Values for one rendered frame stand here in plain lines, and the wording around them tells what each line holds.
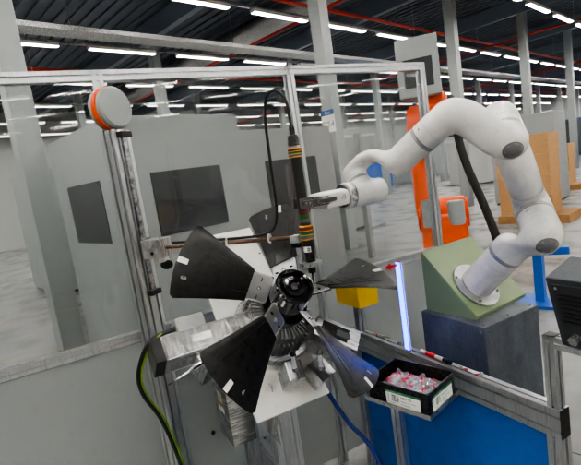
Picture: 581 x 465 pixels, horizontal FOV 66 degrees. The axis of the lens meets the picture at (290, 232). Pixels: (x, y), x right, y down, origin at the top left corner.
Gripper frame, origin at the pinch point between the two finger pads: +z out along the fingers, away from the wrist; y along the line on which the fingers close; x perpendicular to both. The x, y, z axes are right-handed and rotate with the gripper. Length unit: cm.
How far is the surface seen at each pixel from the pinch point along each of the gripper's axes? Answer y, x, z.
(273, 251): 12.1, -15.0, 6.3
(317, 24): 557, 258, -396
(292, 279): -3.7, -21.5, 8.7
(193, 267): 10.2, -14.0, 34.0
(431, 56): 234, 111, -312
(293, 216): 13.1, -4.9, -3.6
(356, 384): -24, -49, 4
